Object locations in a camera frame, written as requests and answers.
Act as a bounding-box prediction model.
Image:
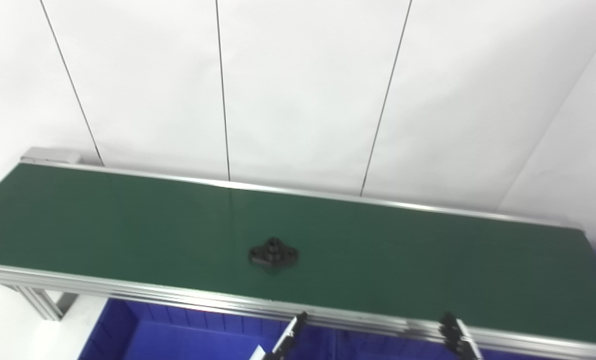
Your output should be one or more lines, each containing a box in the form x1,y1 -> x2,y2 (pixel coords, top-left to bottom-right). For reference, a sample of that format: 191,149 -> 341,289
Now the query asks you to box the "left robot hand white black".
260,311 -> 309,360

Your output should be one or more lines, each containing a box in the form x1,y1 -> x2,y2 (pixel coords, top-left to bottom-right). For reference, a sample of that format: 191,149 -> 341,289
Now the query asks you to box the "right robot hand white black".
438,312 -> 484,360

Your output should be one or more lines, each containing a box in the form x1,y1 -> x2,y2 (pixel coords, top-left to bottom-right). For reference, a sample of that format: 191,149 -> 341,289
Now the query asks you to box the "blue plastic bin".
78,298 -> 336,360
328,325 -> 549,360

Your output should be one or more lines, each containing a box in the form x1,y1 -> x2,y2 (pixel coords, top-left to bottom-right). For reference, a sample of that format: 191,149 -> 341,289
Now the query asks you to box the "black flanged machine part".
248,237 -> 300,269

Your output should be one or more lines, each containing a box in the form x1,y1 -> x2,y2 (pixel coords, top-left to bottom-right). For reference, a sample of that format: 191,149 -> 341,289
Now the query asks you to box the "green conveyor belt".
0,159 -> 596,360
0,162 -> 596,347

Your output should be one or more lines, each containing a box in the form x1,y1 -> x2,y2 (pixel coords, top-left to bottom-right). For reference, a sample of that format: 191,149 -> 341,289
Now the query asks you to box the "aluminium conveyor leg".
7,284 -> 80,322

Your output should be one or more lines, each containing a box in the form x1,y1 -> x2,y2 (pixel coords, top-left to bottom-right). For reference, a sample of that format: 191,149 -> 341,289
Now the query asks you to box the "grey conveyor end housing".
20,146 -> 84,166

